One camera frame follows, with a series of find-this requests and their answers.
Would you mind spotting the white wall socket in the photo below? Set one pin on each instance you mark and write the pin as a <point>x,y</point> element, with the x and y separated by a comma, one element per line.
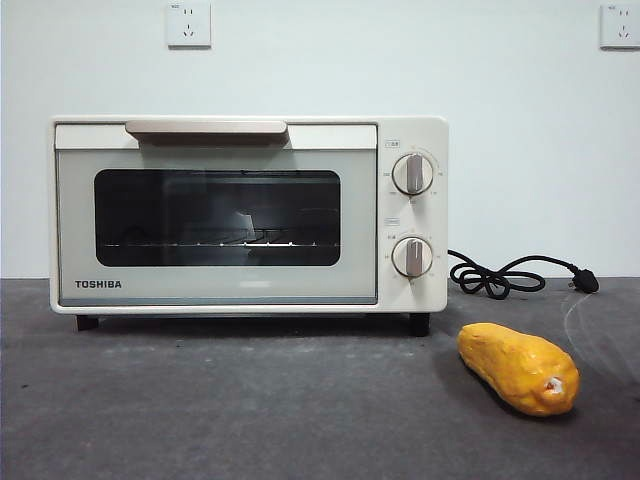
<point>610,40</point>
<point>175,40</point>

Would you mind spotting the cream Toshiba toaster oven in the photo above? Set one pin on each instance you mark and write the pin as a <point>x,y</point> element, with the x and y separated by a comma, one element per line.
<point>440,220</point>

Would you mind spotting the cream timer knob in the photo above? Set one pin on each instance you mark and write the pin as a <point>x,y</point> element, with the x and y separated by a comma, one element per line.
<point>413,257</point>

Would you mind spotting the cream temperature knob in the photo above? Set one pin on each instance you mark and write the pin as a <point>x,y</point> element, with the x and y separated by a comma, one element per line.
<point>413,175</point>

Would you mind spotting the black oven foot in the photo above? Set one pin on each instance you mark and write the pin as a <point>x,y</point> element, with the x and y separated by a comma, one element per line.
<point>420,325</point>
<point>85,322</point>

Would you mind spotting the oven door with glass window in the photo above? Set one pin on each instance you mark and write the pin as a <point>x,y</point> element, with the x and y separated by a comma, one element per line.
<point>75,225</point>

